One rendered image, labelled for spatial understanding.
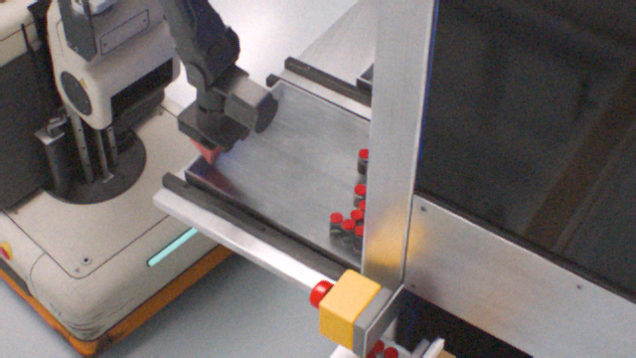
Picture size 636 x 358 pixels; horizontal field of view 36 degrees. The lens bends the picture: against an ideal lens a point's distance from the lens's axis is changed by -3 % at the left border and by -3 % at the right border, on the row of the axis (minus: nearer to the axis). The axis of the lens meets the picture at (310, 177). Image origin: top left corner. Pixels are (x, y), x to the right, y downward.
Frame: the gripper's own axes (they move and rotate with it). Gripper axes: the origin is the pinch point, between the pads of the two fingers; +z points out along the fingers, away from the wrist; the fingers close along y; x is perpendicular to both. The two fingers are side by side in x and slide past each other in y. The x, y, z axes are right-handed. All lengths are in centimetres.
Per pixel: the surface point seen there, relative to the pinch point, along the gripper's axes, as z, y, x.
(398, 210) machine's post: -31, 38, -12
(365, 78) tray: -1.1, 9.7, 30.4
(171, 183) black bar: 0.3, -1.9, -8.1
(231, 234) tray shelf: 0.7, 11.4, -9.6
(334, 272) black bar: -3.4, 29.1, -7.7
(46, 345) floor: 95, -42, -12
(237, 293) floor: 92, -13, 29
